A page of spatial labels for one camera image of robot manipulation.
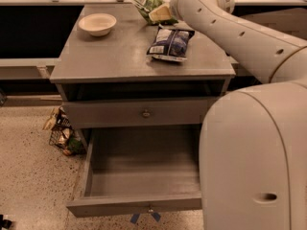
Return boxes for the blue chip bag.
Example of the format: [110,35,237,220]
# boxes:
[147,26,195,62]

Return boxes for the open grey bottom drawer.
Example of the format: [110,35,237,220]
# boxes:
[67,125,201,218]

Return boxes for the wire basket with snacks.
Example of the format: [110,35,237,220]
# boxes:
[43,106,86,156]

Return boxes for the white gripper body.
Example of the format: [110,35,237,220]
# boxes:
[169,0,182,20]

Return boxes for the green jalapeno chip bag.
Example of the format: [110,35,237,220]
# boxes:
[132,0,177,25]

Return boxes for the grey wooden drawer cabinet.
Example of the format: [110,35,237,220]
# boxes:
[51,4,235,143]

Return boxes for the white ceramic bowl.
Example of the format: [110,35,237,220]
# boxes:
[79,13,117,36]

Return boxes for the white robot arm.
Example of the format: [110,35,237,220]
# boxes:
[167,0,307,230]

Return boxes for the black object floor corner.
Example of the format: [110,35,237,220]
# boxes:
[0,215,12,230]

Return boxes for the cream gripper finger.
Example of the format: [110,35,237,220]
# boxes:
[149,3,172,22]

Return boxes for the blue tape strips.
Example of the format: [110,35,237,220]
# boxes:
[130,212,161,224]

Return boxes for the closed grey upper drawer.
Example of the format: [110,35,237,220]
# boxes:
[63,98,217,128]

